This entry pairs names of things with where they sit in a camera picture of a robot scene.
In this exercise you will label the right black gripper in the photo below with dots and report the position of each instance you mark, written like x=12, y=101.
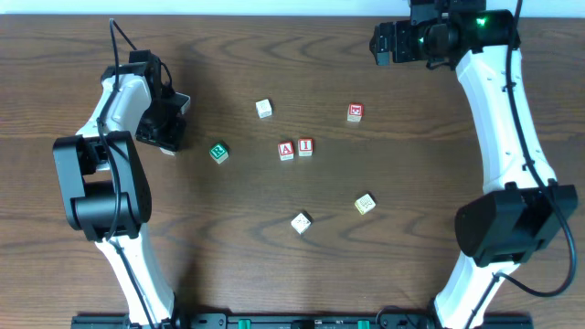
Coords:
x=393, y=41

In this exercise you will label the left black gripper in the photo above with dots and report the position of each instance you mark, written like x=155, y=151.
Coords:
x=164, y=135

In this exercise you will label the red letter A block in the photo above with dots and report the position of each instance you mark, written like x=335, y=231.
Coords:
x=286, y=151

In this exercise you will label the red letter I block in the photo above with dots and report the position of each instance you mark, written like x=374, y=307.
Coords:
x=305, y=147

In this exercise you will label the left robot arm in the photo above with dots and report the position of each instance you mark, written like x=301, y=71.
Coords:
x=105, y=191

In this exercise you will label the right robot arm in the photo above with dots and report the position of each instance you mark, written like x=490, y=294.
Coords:
x=523, y=206

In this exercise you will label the green letter R block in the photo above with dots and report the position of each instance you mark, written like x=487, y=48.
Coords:
x=219, y=153

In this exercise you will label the white P letter block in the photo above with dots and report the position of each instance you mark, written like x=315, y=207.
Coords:
x=264, y=108

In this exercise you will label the red letter E block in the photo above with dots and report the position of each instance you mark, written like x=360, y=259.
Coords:
x=355, y=112

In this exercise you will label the white picture wooden block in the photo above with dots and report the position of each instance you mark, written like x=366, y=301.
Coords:
x=301, y=223

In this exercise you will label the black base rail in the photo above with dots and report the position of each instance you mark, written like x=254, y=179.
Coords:
x=222, y=321

